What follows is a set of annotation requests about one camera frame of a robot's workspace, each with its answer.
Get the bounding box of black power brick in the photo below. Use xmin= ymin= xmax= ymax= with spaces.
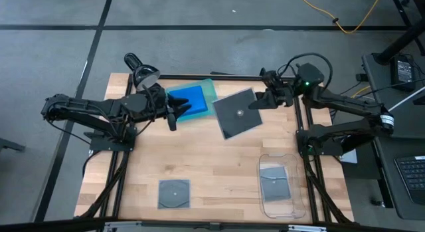
xmin=390 ymin=55 xmax=416 ymax=92

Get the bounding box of yellow cable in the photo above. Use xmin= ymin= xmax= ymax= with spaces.
xmin=294 ymin=0 xmax=385 ymax=35

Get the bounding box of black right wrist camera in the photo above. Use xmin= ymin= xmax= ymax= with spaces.
xmin=260 ymin=68 xmax=282 ymax=90

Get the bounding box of teal translucent plastic bin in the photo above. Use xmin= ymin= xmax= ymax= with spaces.
xmin=165 ymin=78 xmax=218 ymax=123

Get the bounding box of clear CD case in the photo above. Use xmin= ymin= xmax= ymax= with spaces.
xmin=157 ymin=178 xmax=192 ymax=210

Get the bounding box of black keyboard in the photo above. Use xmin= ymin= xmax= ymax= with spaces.
xmin=394 ymin=155 xmax=425 ymax=206

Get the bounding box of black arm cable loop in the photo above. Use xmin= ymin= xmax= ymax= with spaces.
xmin=276 ymin=52 xmax=334 ymax=93

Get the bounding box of white cable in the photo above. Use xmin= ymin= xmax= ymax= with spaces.
xmin=387 ymin=92 xmax=425 ymax=113

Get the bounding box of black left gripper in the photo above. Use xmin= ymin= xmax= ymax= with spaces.
xmin=146 ymin=84 xmax=193 ymax=120

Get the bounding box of black round desk lamp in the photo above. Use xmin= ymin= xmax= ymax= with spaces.
xmin=123 ymin=52 xmax=161 ymax=92

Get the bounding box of black cable bundle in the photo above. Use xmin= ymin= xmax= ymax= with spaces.
xmin=302 ymin=154 xmax=353 ymax=224
xmin=78 ymin=150 xmax=131 ymax=220

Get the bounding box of black aluminium table frame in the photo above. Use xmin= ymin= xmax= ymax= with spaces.
xmin=74 ymin=72 xmax=358 ymax=232

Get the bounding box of dark grey desk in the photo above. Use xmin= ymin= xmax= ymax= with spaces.
xmin=361 ymin=53 xmax=425 ymax=223

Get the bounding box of black jewel case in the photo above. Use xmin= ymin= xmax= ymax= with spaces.
xmin=259 ymin=166 xmax=292 ymax=203
xmin=212 ymin=87 xmax=264 ymax=140

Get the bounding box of black desk leg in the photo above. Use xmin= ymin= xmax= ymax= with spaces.
xmin=371 ymin=0 xmax=425 ymax=66

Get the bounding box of clear plastic bin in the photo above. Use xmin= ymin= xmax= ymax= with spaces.
xmin=258 ymin=153 xmax=307 ymax=220

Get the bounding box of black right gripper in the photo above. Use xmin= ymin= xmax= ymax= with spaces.
xmin=248 ymin=81 xmax=298 ymax=110

